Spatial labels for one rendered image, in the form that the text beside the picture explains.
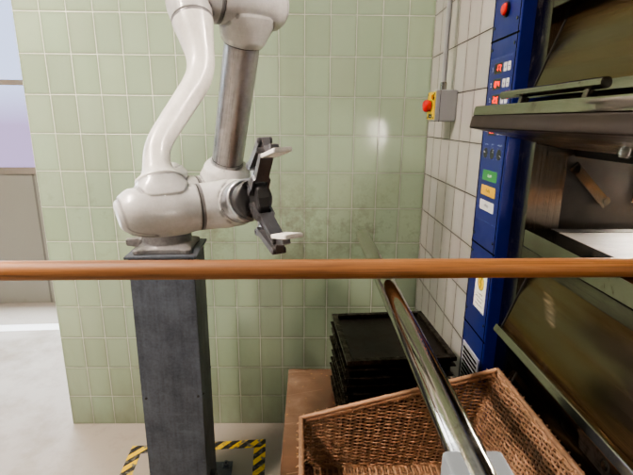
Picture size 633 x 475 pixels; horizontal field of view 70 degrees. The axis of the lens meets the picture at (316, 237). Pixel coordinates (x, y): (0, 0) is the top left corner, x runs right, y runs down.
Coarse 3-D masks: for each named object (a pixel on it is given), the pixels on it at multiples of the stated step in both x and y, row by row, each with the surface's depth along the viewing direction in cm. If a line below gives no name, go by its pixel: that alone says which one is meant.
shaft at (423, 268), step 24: (0, 264) 67; (24, 264) 67; (48, 264) 67; (72, 264) 67; (96, 264) 67; (120, 264) 67; (144, 264) 67; (168, 264) 67; (192, 264) 67; (216, 264) 67; (240, 264) 67; (264, 264) 67; (288, 264) 67; (312, 264) 67; (336, 264) 67; (360, 264) 67; (384, 264) 67; (408, 264) 68; (432, 264) 68; (456, 264) 68; (480, 264) 68; (504, 264) 68; (528, 264) 68; (552, 264) 68; (576, 264) 68; (600, 264) 68; (624, 264) 68
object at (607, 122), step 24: (480, 120) 88; (504, 120) 78; (528, 120) 69; (552, 120) 62; (576, 120) 57; (600, 120) 52; (624, 120) 48; (552, 144) 89; (576, 144) 75; (600, 144) 65; (624, 144) 58
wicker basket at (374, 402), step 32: (480, 384) 106; (320, 416) 105; (352, 416) 106; (384, 416) 107; (416, 416) 107; (480, 416) 106; (512, 416) 95; (320, 448) 109; (352, 448) 109; (384, 448) 109; (512, 448) 92
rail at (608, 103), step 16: (608, 96) 52; (624, 96) 49; (480, 112) 89; (496, 112) 82; (512, 112) 75; (528, 112) 70; (544, 112) 65; (560, 112) 61; (576, 112) 58; (592, 112) 54
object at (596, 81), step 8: (576, 80) 66; (584, 80) 63; (592, 80) 61; (600, 80) 60; (608, 80) 59; (528, 88) 80; (536, 88) 77; (544, 88) 74; (552, 88) 71; (560, 88) 69; (568, 88) 67; (576, 88) 65; (584, 88) 63; (592, 88) 62; (600, 88) 60; (504, 96) 89; (512, 96) 86; (520, 96) 82; (528, 96) 80; (584, 96) 62; (592, 96) 62
